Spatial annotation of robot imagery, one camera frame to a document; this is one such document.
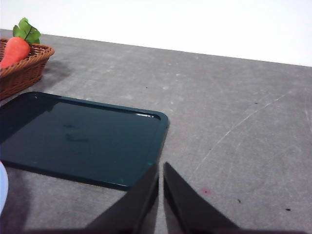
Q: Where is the light blue plate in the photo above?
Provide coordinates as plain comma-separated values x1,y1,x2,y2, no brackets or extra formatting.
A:
0,160,9,213

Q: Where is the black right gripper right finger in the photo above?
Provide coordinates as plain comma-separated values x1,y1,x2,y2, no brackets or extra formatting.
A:
162,162,242,234

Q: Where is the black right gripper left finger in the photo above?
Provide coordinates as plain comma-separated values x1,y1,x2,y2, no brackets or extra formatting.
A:
82,162,159,234

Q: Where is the brown woven wicker basket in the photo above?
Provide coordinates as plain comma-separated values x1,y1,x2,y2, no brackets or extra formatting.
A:
0,38,55,101

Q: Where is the dark rectangular tray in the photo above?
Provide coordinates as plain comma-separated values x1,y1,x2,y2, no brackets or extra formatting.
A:
0,91,169,191

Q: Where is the orange carrot with green leaves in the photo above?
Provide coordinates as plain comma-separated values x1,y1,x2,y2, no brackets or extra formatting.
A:
0,17,41,69

